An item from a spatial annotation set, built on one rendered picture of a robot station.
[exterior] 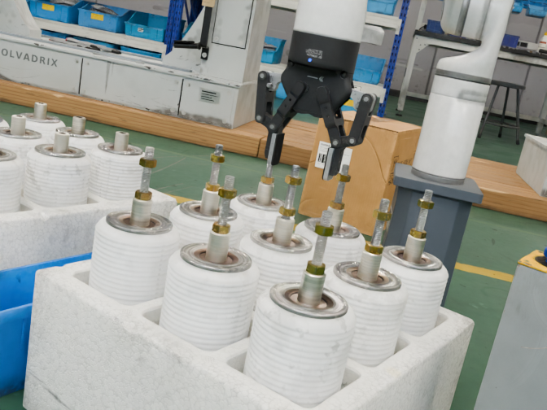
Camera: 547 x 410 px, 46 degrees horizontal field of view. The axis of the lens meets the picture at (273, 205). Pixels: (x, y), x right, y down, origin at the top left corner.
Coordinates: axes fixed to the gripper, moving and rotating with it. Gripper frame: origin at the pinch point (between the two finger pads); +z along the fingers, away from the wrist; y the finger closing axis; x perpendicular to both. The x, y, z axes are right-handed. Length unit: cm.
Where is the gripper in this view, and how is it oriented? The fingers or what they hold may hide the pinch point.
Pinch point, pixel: (301, 160)
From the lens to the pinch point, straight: 74.2
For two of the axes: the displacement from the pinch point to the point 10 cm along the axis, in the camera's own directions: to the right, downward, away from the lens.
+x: 4.0, -1.7, 9.0
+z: -1.8, 9.5, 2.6
